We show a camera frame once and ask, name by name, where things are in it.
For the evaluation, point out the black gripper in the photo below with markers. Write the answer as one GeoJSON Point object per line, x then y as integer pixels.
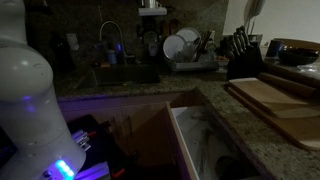
{"type": "Point", "coordinates": [151, 25]}

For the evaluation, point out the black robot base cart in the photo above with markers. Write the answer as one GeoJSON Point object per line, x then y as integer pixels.
{"type": "Point", "coordinates": [100, 146]}

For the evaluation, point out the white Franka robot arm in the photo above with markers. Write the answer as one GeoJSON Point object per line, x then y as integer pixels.
{"type": "Point", "coordinates": [30, 116]}

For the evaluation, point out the dark steel kitchen sink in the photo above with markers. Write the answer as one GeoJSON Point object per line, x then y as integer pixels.
{"type": "Point", "coordinates": [126, 75]}

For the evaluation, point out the orange sponge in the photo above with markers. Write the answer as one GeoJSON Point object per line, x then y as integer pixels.
{"type": "Point", "coordinates": [105, 65]}

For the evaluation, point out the small pale bottle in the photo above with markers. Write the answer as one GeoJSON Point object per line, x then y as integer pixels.
{"type": "Point", "coordinates": [153, 50]}

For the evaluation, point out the white round plate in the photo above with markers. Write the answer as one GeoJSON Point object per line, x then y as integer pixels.
{"type": "Point", "coordinates": [173, 46]}
{"type": "Point", "coordinates": [190, 34]}

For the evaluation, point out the brown wooden utensils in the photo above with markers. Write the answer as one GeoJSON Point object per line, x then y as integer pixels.
{"type": "Point", "coordinates": [173, 26]}

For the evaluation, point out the blue white soap bottle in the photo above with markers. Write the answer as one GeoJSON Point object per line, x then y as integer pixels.
{"type": "Point", "coordinates": [112, 57]}

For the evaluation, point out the curved chrome faucet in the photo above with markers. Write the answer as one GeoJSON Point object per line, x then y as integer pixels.
{"type": "Point", "coordinates": [115, 24]}

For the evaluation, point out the grey dish rack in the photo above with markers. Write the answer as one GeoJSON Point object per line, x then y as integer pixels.
{"type": "Point", "coordinates": [193, 65]}

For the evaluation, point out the utensils bundle in rack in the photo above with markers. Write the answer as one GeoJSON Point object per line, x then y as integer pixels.
{"type": "Point", "coordinates": [201, 43]}

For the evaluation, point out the wooden cabinet front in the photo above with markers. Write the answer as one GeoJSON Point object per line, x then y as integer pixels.
{"type": "Point", "coordinates": [146, 133]}

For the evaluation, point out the dark tall bottle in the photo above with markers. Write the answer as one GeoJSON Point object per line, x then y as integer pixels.
{"type": "Point", "coordinates": [61, 53]}

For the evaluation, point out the black knife block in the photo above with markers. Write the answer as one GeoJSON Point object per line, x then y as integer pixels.
{"type": "Point", "coordinates": [245, 65]}

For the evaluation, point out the open white drawer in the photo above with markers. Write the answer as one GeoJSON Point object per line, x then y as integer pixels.
{"type": "Point", "coordinates": [203, 140]}

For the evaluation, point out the blue mug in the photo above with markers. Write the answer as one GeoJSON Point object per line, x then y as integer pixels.
{"type": "Point", "coordinates": [274, 48]}

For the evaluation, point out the light wooden cutting board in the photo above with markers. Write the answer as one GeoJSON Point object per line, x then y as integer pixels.
{"type": "Point", "coordinates": [266, 96]}

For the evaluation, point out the wooden rolling pin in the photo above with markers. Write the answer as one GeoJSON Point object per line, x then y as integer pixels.
{"type": "Point", "coordinates": [286, 85]}

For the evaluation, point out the dark round cup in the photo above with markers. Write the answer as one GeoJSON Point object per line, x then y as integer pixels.
{"type": "Point", "coordinates": [230, 168]}

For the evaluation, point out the black bowl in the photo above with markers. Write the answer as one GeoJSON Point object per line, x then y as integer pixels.
{"type": "Point", "coordinates": [297, 56]}

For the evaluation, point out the large wooden cutting board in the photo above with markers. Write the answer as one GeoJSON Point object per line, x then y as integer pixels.
{"type": "Point", "coordinates": [296, 131]}

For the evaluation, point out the white wall outlet plate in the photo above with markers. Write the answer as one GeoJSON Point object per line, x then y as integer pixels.
{"type": "Point", "coordinates": [72, 42]}

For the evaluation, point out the white wall-mounted fixture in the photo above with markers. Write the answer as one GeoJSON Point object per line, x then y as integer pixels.
{"type": "Point", "coordinates": [253, 10]}

